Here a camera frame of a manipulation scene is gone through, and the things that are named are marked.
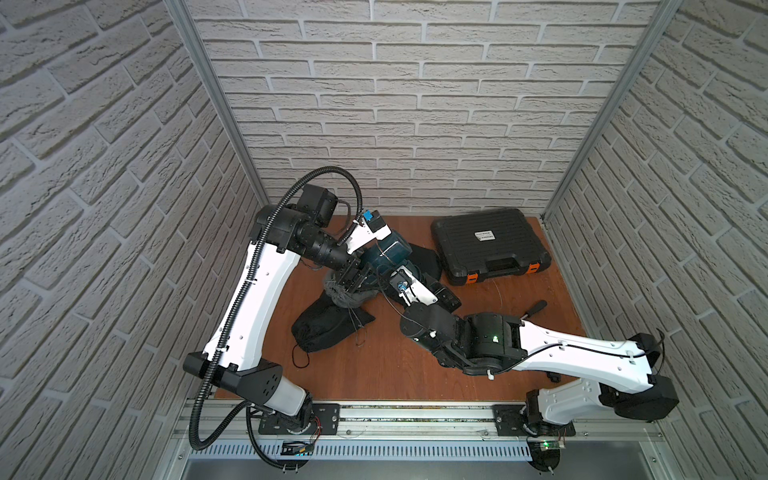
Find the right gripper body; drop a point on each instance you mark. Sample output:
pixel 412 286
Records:
pixel 445 302

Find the black fabric pouch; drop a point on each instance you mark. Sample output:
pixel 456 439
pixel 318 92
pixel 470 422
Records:
pixel 427 261

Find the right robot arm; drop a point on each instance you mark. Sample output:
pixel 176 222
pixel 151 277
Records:
pixel 612 375

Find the aluminium rail frame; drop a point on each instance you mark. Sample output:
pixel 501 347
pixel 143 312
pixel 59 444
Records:
pixel 420 431

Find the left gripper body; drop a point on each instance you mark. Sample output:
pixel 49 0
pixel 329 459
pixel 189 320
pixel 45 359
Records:
pixel 360 271

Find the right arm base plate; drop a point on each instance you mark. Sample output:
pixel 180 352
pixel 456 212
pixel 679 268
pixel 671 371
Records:
pixel 511 420

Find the black plastic tool case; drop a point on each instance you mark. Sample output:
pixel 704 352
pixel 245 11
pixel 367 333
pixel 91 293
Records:
pixel 479 246

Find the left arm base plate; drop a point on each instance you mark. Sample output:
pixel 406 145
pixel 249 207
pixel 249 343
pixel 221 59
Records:
pixel 324 418

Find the black printed drawstring pouch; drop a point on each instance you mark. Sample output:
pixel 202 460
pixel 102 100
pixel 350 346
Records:
pixel 324 324

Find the grey fabric pouch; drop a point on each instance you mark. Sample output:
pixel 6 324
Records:
pixel 342 297

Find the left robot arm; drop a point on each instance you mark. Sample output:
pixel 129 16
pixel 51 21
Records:
pixel 282 234

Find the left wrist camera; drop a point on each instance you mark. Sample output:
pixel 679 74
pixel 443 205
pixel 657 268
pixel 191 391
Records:
pixel 371 226

